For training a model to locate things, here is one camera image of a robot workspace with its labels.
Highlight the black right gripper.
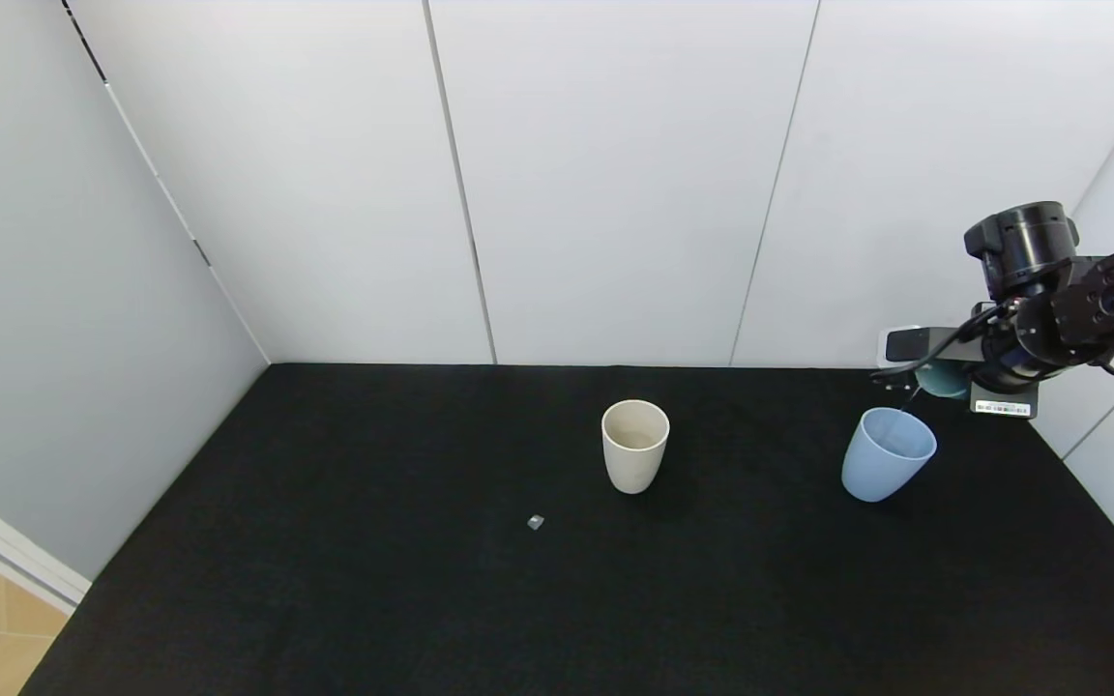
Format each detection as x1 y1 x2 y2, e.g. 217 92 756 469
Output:
969 334 1040 420

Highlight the teal plastic cup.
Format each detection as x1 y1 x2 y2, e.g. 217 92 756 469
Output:
913 362 974 400

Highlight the light blue plastic cup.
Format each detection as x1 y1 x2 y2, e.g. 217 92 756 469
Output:
840 407 938 504

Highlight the beige plastic cup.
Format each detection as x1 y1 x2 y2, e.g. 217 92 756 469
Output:
601 400 670 495

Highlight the black tablecloth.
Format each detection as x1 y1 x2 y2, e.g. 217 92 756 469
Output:
20 363 1114 696

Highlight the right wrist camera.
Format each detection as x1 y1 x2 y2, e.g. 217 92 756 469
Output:
879 326 961 364

